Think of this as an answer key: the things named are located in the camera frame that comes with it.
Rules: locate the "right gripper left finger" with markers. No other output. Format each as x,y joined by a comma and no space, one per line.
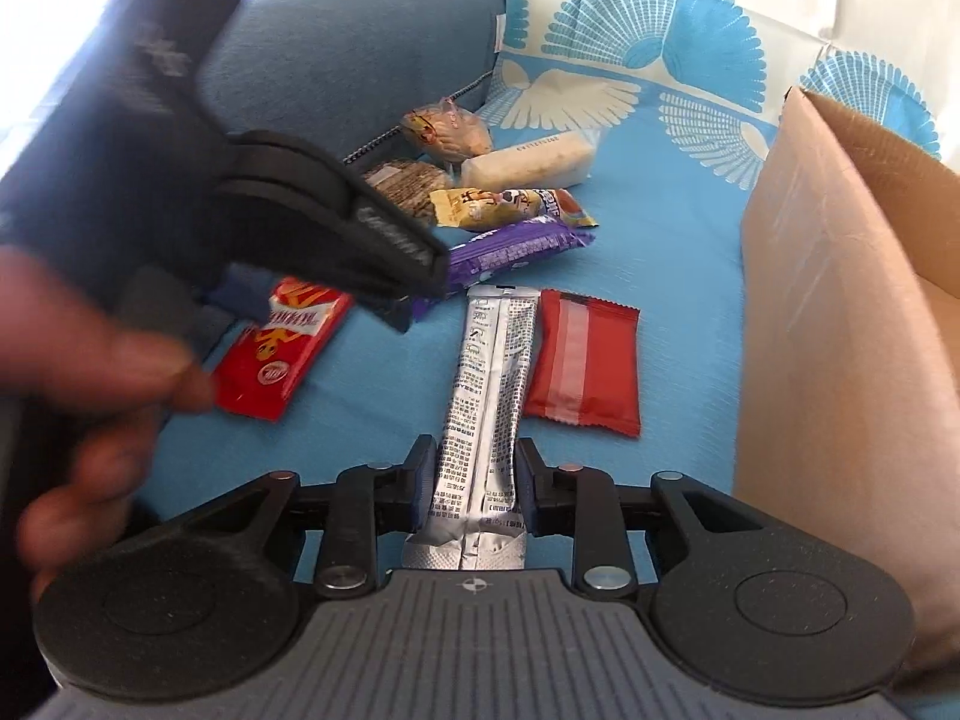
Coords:
365,503

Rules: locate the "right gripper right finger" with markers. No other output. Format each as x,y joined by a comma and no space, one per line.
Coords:
582,504

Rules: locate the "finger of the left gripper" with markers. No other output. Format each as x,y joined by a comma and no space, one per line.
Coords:
375,232

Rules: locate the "silver snack stick packet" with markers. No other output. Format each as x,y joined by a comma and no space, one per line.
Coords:
474,522

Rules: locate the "round nut cake packet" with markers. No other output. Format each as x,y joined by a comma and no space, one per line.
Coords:
409,185

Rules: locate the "red orange snack packet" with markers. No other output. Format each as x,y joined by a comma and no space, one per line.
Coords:
260,373

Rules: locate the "person's left hand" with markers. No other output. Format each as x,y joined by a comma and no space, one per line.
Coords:
58,346

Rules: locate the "dark red snack packet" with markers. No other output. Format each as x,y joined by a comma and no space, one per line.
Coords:
586,373

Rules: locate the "blue fabric sofa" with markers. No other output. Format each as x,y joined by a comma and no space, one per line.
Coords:
336,73

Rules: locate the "clear wrapped pastry packet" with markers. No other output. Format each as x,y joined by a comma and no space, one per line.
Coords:
447,132

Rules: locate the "yellow snack bar packet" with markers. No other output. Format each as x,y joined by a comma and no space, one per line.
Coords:
477,210

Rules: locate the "purple chocolate bar packet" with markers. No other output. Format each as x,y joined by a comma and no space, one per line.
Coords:
491,253

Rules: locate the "blue white patterned cloth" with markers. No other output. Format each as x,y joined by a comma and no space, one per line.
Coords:
687,96

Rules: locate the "brown cardboard box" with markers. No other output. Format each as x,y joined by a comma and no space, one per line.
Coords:
848,416

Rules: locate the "white rice bar packet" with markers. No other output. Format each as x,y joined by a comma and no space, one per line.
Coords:
557,161

